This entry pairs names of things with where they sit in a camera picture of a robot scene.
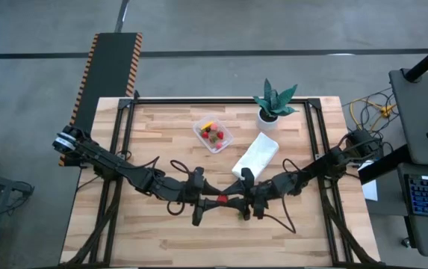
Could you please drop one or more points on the white paper sheet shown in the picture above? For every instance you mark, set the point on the white paper sheet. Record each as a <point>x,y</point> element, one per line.
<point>370,190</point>

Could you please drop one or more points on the yellow toy banana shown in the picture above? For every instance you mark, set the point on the yellow toy banana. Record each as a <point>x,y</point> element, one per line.
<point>207,125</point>

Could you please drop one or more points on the clear plastic tupperware container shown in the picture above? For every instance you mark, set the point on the clear plastic tupperware container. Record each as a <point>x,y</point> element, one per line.
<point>228,140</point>

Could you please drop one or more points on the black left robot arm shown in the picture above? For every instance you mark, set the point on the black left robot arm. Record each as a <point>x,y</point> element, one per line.
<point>124,170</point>

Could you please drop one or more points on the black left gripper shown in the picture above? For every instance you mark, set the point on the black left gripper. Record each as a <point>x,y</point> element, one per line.
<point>197,194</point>

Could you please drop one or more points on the pink red toy fruit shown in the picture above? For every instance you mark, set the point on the pink red toy fruit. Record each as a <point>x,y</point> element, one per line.
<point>219,145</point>

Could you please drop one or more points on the white folded cloth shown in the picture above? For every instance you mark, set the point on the white folded cloth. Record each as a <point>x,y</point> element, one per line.
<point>258,153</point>

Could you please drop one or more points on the red toy strawberry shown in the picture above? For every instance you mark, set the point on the red toy strawberry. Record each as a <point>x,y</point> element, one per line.
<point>222,198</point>
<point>220,135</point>
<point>204,135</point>

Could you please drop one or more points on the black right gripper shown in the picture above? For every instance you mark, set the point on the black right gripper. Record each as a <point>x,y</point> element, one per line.
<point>260,198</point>

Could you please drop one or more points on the green plant in white pot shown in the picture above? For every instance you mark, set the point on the green plant in white pot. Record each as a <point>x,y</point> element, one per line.
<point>273,102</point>

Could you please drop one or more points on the pink toy peach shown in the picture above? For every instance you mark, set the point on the pink toy peach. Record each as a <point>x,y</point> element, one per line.
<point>214,127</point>

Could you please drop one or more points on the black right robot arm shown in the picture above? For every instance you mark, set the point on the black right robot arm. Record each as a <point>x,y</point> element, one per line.
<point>310,170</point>

